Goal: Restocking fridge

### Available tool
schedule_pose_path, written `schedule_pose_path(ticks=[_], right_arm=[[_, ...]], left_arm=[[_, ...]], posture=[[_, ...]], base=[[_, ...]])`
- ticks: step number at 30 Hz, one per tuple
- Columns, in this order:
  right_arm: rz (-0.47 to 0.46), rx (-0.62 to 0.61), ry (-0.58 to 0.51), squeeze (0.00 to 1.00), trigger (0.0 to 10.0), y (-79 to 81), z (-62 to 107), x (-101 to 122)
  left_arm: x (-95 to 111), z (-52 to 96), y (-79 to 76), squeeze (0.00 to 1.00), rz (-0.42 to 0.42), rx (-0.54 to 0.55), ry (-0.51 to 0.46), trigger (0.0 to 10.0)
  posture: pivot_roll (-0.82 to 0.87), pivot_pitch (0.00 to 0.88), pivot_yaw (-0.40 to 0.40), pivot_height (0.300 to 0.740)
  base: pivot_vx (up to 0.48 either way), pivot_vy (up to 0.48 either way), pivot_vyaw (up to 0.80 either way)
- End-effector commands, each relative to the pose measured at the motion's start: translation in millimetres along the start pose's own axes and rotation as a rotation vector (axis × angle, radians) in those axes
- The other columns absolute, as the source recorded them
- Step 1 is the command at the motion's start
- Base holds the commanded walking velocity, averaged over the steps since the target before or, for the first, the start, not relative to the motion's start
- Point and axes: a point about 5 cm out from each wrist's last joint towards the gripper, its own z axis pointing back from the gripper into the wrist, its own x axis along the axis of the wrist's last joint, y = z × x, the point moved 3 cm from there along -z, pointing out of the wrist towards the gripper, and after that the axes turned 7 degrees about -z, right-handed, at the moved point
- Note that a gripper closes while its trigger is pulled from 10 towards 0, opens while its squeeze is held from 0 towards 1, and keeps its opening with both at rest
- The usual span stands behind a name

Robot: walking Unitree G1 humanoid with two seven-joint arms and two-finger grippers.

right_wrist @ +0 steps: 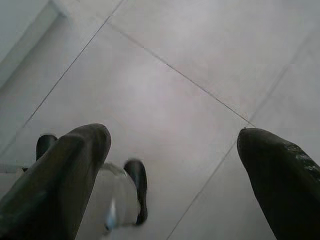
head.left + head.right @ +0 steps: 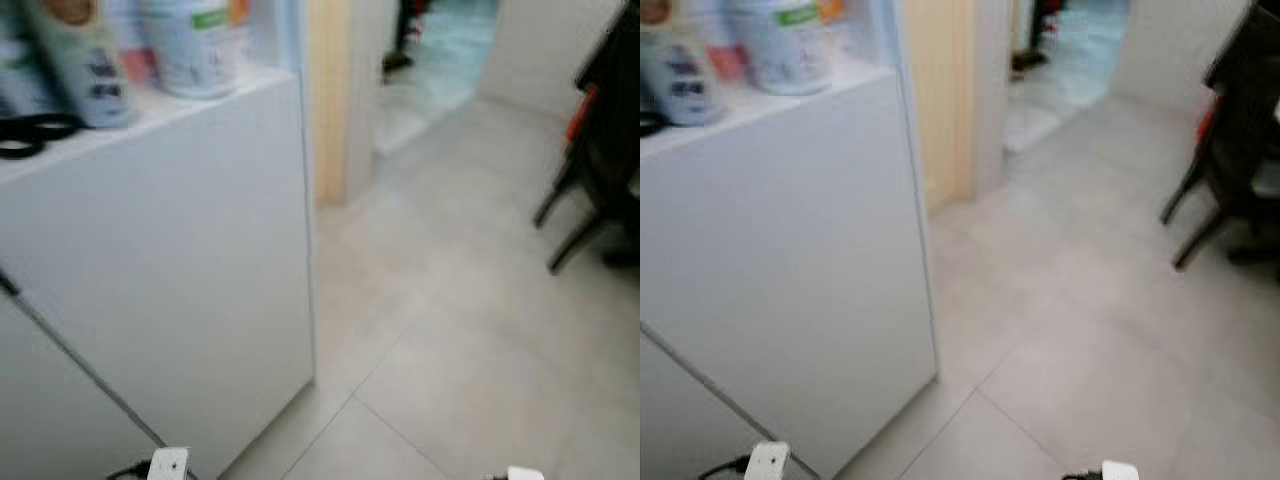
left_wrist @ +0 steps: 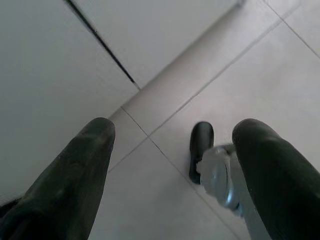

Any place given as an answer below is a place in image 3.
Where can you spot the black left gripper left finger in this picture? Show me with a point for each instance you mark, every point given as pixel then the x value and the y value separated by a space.
pixel 65 190

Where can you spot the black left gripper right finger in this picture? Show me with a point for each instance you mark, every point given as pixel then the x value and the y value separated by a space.
pixel 282 190

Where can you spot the grey white fridge door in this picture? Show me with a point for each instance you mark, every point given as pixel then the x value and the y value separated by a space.
pixel 37 75

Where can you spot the black edged fridge door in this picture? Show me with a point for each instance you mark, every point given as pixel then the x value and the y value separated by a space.
pixel 150 30

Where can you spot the grey robot left leg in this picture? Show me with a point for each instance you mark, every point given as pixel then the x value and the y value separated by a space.
pixel 217 175

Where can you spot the black robot left foot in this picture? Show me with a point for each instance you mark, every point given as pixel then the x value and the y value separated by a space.
pixel 201 140

